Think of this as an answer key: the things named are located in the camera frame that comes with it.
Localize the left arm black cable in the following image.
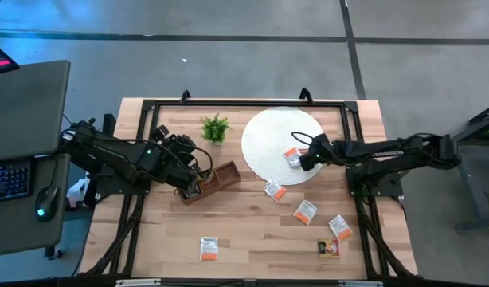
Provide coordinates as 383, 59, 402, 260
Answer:
120, 137, 214, 183

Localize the white orange tea packet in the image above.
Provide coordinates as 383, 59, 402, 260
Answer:
199, 236, 220, 261
293, 199, 319, 226
283, 147, 306, 167
264, 178, 288, 202
328, 214, 354, 242

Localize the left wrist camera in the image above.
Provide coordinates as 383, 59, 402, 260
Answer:
150, 124, 170, 145

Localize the grey metal cart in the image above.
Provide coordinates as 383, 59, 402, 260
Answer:
453, 101, 489, 234

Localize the grey desk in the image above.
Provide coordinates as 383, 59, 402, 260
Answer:
0, 59, 72, 258

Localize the black backlit keyboard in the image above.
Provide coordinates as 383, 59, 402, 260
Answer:
0, 159, 33, 205

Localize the green plant in white pot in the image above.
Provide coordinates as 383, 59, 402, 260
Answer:
200, 112, 232, 146

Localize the white round placemat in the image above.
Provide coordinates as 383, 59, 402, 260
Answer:
241, 106, 327, 187

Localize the white label strip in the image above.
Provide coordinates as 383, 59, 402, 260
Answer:
338, 280, 384, 287
115, 278, 162, 287

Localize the black tea packet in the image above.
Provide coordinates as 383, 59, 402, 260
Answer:
182, 188, 201, 203

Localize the red orange tea packet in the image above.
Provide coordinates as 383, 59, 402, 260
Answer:
317, 238, 342, 258

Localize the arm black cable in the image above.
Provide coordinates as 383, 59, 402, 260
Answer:
120, 137, 214, 183
291, 131, 317, 147

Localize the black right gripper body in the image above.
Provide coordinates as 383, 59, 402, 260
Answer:
307, 142, 344, 163

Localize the black computer mouse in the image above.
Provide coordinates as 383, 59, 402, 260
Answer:
34, 185, 61, 223

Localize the wooden tea organizer box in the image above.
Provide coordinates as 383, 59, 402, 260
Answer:
176, 160, 242, 206

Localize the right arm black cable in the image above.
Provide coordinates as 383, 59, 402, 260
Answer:
291, 131, 317, 147

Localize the black metal table frame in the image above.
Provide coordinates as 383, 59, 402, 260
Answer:
77, 95, 420, 282

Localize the white bag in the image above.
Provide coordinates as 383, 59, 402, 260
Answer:
66, 177, 91, 210

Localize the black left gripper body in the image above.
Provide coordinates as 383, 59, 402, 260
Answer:
164, 135, 202, 193

